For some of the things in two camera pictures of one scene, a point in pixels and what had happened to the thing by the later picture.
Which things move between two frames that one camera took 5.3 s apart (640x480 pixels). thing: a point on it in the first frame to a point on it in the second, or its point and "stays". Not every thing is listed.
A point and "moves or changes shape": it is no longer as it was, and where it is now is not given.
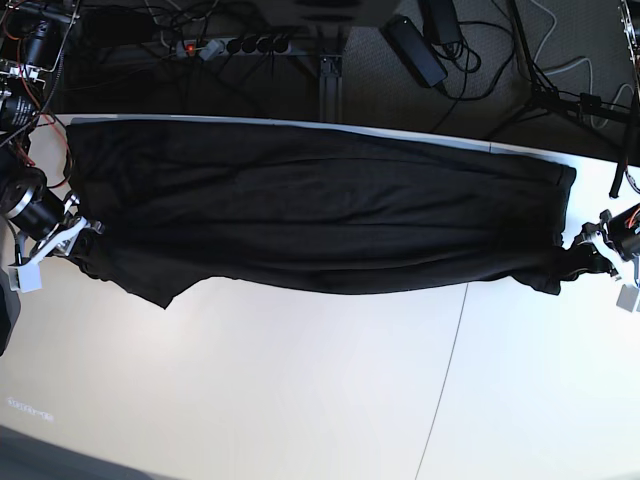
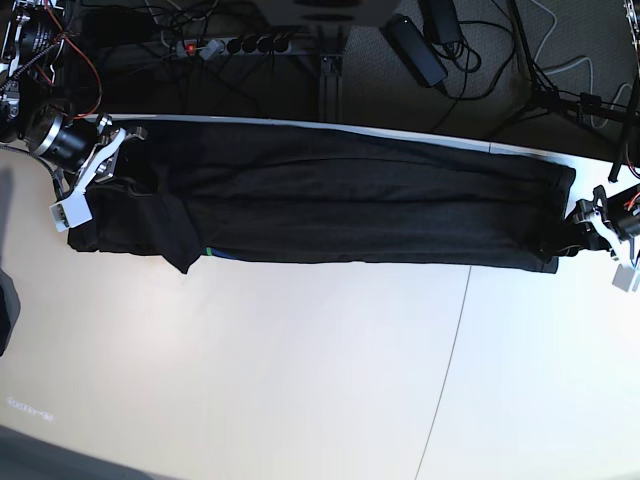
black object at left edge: (10, 306) stays
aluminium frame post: (329, 43) stays
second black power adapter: (439, 21) stays
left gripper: (40, 212) to (79, 146)
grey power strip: (200, 49) stays
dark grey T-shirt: (318, 207) moves or changes shape
